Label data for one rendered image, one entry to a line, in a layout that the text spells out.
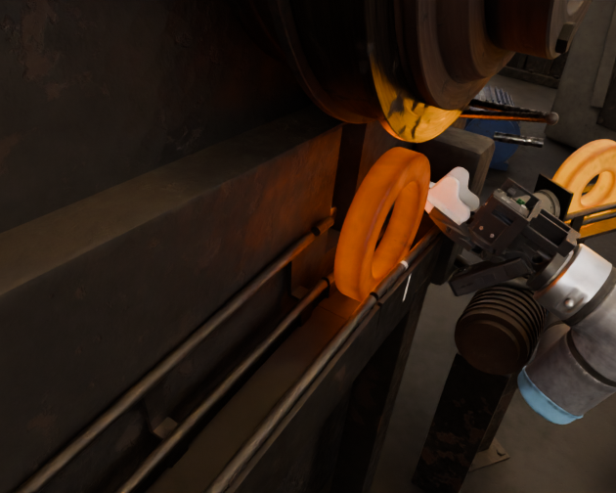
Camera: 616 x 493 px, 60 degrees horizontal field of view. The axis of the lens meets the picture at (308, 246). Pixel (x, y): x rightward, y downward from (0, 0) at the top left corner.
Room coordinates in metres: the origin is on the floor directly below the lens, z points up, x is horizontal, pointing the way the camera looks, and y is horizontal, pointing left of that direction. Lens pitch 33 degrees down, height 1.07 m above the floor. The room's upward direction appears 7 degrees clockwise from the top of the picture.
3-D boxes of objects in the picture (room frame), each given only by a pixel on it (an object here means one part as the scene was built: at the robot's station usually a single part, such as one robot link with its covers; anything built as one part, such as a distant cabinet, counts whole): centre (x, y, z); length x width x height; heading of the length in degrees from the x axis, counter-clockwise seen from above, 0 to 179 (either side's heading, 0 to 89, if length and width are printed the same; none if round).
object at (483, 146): (0.76, -0.20, 0.68); 0.11 x 0.08 x 0.24; 61
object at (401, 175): (0.55, -0.09, 0.75); 0.18 x 0.03 x 0.18; 151
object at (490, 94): (2.71, -0.83, 0.17); 0.57 x 0.31 x 0.34; 171
